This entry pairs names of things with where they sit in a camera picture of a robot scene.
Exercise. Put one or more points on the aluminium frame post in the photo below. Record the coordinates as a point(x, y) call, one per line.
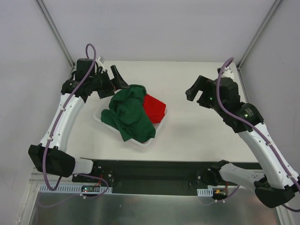
point(266, 20)
point(45, 12)

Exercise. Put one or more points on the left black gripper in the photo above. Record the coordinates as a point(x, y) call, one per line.
point(108, 84)

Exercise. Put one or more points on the green t shirt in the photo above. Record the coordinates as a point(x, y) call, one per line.
point(126, 114)

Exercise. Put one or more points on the left aluminium frame post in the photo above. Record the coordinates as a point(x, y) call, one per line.
point(45, 12)

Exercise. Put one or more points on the right white cable duct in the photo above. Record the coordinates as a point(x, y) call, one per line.
point(208, 192)

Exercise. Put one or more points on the left white cable duct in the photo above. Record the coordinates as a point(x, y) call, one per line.
point(77, 189)

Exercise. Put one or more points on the right aluminium frame post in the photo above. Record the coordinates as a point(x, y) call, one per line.
point(266, 20)

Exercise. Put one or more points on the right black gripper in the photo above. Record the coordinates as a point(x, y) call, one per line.
point(205, 93)

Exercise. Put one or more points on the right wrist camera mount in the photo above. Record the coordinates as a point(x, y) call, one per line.
point(227, 72)

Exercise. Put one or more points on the white cable duct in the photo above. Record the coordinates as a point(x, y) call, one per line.
point(208, 192)
point(77, 189)

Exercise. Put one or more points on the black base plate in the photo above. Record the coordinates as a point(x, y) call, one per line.
point(150, 177)

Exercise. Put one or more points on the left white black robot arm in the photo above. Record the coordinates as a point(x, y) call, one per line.
point(50, 156)

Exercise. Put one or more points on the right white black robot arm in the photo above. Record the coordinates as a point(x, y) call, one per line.
point(278, 183)

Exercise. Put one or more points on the red t shirt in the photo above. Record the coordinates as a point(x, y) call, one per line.
point(154, 109)

